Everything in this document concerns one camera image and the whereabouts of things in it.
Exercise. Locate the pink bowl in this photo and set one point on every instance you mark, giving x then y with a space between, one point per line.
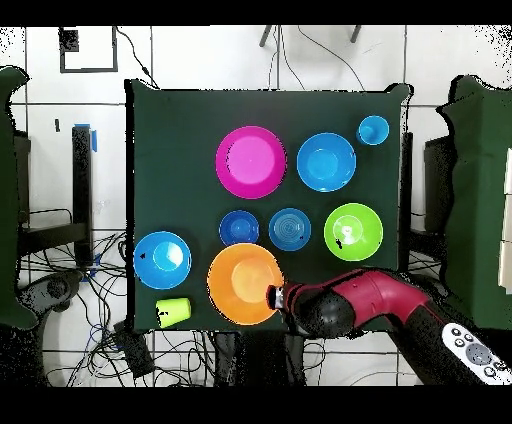
250 162

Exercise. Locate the orange bowl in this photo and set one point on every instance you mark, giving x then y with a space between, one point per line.
240 284

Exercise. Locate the yellow-green cup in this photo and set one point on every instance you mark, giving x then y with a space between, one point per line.
174 312

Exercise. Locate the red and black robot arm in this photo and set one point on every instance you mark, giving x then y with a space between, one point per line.
380 296

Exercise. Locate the small dark blue bowl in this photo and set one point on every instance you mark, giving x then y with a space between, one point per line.
238 227

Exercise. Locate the small light blue bowl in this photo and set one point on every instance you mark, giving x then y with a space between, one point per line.
289 229

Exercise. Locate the large blue bowl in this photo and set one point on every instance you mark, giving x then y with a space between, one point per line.
162 260
326 162

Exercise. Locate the dark green tablecloth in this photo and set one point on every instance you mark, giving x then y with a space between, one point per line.
180 160

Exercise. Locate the lime green bowl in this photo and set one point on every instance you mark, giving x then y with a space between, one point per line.
353 232

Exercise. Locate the light blue cup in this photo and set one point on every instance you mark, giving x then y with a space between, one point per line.
372 130

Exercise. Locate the black power strip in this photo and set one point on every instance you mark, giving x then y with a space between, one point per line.
134 352

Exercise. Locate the grey chair base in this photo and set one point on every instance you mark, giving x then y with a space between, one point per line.
56 288

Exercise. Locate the green cloth covered table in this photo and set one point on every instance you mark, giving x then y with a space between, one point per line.
8 200
480 200

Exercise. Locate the black stand post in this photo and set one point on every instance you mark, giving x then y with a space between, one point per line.
82 180
407 180

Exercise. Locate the camera tripod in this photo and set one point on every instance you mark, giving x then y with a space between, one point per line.
264 36

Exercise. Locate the black square floor frame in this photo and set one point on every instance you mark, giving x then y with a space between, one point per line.
68 40

